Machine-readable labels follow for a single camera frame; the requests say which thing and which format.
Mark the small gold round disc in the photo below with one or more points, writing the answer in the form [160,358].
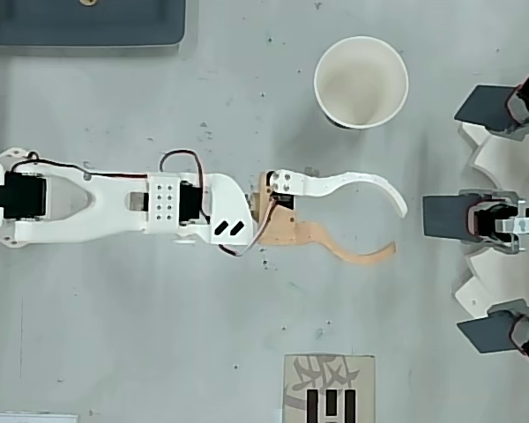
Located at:
[87,2]

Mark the white paper cup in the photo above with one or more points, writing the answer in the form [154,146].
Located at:
[361,79]

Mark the grey pump unit dark paddle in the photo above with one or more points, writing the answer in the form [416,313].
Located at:
[485,335]
[485,103]
[445,216]

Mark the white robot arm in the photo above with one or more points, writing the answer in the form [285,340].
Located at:
[110,207]

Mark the cardboard card with black print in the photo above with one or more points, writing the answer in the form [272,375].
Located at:
[330,365]

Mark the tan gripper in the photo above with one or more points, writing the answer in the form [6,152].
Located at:
[283,229]

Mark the dark grey plastic tray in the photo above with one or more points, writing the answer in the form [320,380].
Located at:
[70,26]

